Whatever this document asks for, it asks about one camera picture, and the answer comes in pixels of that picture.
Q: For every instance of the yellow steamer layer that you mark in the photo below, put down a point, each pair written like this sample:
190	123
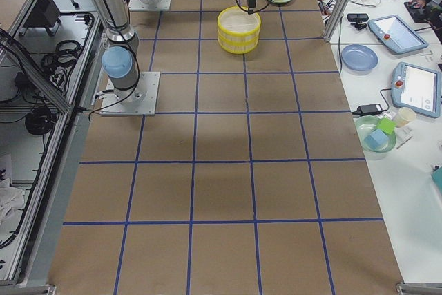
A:
237	47
237	22

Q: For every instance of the black webcam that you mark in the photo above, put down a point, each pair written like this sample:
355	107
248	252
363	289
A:
358	20

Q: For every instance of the blue plate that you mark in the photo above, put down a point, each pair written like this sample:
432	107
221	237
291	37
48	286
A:
359	58

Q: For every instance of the upper teach pendant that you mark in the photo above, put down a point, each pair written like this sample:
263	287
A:
395	34

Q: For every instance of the teach pendant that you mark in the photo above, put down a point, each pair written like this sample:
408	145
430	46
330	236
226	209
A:
395	34
418	88

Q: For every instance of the black power adapter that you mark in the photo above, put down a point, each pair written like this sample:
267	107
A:
368	109

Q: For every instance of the lower teach pendant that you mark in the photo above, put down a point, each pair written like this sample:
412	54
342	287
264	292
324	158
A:
418	88

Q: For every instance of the green cube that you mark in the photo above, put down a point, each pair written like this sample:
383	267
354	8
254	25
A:
386	125

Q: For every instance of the blue cube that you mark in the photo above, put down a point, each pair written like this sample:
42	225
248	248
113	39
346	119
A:
376	140

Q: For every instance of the paper cup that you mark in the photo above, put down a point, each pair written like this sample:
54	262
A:
404	116

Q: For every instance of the white cloth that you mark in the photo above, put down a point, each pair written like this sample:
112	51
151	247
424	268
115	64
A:
12	198

